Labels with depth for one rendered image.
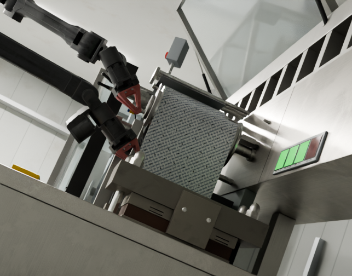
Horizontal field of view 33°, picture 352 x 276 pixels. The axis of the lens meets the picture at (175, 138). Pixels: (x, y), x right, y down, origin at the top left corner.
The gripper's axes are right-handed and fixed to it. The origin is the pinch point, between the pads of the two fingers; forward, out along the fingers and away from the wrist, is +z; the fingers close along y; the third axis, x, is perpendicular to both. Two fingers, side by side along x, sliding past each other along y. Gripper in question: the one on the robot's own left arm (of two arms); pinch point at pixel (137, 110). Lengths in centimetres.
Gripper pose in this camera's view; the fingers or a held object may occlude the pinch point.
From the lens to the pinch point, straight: 173.4
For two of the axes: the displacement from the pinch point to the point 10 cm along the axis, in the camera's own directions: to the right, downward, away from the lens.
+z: 4.6, 8.9, -0.4
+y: 2.2, -1.6, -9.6
